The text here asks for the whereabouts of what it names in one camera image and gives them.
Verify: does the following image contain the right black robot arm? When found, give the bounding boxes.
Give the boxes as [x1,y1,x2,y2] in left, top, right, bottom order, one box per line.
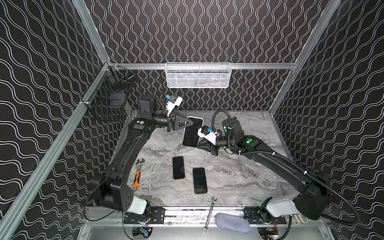
[198,117,331,223]

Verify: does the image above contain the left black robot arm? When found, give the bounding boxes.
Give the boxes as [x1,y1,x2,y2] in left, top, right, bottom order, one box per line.
[87,95,193,215]

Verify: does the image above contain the black phone left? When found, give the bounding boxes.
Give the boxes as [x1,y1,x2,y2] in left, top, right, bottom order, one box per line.
[173,157,185,180]

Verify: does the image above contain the black phone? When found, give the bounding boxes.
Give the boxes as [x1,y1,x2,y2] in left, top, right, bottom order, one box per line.
[193,168,208,195]
[173,157,185,180]

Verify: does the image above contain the black phone middle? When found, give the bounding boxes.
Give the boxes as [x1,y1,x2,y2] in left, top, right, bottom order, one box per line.
[193,168,208,195]

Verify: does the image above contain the grey cloth pad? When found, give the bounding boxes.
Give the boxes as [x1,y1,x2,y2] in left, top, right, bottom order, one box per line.
[216,213,251,234]

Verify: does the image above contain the silver wrench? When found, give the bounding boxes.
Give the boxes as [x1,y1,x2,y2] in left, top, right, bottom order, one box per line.
[203,197,217,235]

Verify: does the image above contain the white scissors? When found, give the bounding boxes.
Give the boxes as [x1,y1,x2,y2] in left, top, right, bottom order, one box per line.
[292,214,309,225]

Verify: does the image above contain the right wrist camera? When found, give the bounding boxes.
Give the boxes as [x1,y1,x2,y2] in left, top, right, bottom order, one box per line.
[198,126,219,144]

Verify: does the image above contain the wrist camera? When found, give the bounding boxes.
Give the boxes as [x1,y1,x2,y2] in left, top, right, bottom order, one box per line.
[198,126,219,144]
[166,95,183,117]

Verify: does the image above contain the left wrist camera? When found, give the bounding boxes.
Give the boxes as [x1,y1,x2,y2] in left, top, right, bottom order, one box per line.
[166,95,183,117]

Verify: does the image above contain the white wire basket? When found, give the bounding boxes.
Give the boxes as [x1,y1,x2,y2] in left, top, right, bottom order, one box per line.
[165,62,232,89]

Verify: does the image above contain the black wire basket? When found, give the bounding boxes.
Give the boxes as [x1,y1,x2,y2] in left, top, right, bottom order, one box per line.
[83,62,137,123]

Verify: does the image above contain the orange handled adjustable wrench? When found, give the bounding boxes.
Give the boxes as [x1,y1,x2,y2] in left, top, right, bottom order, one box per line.
[133,159,145,191]

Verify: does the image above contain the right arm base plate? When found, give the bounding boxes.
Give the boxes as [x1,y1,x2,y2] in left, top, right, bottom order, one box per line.
[244,207,287,225]

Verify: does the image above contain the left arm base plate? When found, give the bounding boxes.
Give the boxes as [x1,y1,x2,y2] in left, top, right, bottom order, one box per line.
[123,207,166,225]

